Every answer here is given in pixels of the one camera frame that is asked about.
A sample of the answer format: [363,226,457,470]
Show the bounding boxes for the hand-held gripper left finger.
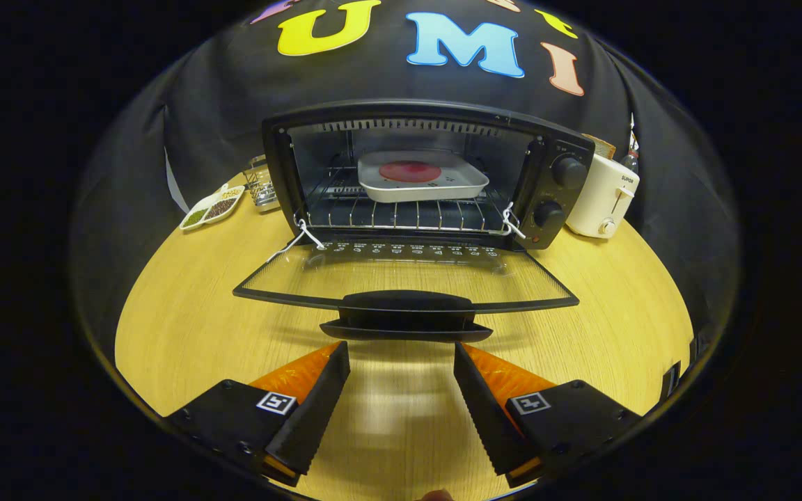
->
[164,341,352,488]

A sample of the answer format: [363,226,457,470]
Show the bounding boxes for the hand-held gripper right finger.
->
[453,341,642,488]

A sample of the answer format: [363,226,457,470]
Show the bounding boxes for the white square food tray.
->
[357,150,490,204]

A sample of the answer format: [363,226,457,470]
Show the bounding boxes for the black toaster oven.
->
[233,99,595,342]

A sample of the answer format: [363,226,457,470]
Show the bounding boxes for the pink round ham slice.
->
[379,161,443,184]

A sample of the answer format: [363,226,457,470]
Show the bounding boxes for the white pop-up toaster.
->
[565,153,640,239]

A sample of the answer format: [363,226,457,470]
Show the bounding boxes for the white divided seed dish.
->
[179,184,246,232]

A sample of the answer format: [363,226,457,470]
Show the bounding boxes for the bread slice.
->
[582,134,618,159]

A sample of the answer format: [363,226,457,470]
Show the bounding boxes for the black backdrop cloth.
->
[70,0,739,349]

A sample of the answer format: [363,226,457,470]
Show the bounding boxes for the metal wire holder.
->
[242,155,282,213]

